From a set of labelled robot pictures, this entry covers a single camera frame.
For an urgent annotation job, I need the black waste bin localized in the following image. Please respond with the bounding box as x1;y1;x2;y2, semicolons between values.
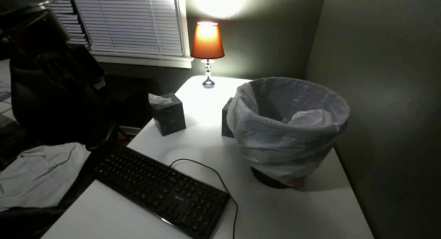
250;166;306;190

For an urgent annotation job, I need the white plastic bin liner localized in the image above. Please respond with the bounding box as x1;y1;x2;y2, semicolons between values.
226;77;351;188

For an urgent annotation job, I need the dark marbled tissue box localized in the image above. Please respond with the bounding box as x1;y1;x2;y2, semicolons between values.
221;97;235;139
148;92;187;137

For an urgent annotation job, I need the white crumpled cloth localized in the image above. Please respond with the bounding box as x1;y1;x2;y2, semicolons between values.
0;142;91;212

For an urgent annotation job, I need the black cable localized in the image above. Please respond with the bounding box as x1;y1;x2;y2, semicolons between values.
170;158;239;239

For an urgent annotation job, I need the black computer keyboard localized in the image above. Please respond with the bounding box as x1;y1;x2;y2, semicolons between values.
93;145;231;239

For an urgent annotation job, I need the table lamp with orange shade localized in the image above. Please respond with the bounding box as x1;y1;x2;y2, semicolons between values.
190;21;225;89

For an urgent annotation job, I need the window with white blinds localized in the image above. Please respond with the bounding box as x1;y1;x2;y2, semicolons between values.
48;0;195;69

